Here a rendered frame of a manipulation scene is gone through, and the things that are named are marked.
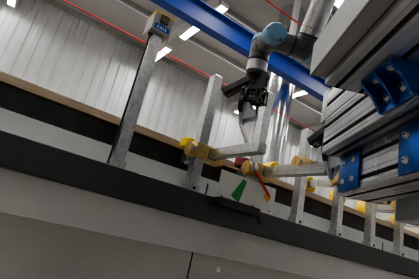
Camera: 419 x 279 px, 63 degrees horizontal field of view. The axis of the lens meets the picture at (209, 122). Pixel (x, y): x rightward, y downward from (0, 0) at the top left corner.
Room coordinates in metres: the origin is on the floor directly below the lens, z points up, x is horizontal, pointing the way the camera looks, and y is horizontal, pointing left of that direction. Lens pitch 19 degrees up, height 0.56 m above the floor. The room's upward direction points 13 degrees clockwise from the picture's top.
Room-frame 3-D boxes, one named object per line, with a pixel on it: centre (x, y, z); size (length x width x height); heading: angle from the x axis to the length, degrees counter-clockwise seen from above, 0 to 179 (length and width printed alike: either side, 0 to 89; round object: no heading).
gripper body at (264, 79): (1.12, -0.13, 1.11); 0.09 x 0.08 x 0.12; 61
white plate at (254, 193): (1.22, -0.19, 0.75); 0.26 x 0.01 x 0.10; 120
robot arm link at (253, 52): (1.12, -0.12, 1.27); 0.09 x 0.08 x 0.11; 10
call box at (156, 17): (1.00, 0.24, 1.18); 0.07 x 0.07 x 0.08; 30
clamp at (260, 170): (1.27, -0.22, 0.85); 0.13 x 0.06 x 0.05; 120
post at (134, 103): (1.00, 0.24, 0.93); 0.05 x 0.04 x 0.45; 120
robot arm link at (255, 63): (1.13, -0.13, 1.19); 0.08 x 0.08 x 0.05
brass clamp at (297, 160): (1.40, -0.44, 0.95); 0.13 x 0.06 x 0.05; 120
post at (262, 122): (1.26, -0.20, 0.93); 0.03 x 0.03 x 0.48; 30
